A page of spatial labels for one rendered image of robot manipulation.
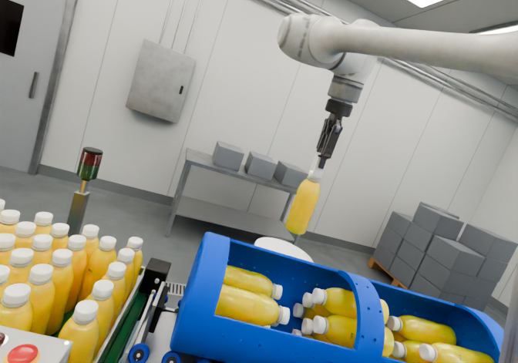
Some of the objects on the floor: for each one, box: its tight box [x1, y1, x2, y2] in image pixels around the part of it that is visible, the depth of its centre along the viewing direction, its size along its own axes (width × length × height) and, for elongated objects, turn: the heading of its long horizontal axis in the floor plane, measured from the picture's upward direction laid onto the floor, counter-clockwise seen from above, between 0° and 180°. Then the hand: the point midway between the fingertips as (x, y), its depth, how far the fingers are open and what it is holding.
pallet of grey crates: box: [368, 202, 518, 312], centre depth 401 cm, size 120×80×119 cm
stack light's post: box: [66, 190, 90, 238], centre depth 113 cm, size 4×4×110 cm
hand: (317, 166), depth 91 cm, fingers closed on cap, 4 cm apart
